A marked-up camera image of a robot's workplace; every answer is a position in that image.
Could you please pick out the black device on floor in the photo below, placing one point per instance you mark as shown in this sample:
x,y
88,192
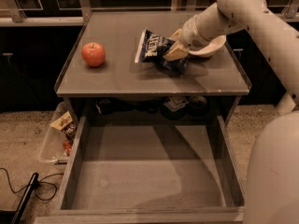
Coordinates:
x,y
14,216

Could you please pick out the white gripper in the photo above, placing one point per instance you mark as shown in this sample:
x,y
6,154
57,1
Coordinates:
x,y
191,36

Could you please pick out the white paper bowl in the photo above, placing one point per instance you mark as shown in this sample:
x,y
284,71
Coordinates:
x,y
216,44

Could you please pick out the brown snack bag in bin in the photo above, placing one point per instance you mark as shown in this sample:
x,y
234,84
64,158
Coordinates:
x,y
66,125

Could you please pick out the grey cabinet counter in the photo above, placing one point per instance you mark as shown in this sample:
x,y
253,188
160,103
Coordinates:
x,y
120,76

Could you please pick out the blue Kettle chip bag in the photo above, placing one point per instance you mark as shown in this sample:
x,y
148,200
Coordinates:
x,y
153,47

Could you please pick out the items behind drawer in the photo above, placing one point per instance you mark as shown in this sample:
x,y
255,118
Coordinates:
x,y
173,108

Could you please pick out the open grey top drawer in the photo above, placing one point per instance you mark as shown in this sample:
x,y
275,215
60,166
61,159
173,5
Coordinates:
x,y
149,172

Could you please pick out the clear plastic storage bin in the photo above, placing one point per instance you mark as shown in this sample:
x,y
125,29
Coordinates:
x,y
52,150

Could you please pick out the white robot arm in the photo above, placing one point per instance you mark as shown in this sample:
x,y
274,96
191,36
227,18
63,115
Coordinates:
x,y
272,188

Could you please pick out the white railing frame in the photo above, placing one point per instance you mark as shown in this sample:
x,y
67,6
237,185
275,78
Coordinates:
x,y
62,6

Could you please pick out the red apple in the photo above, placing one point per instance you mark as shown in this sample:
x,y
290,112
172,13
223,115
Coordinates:
x,y
93,54

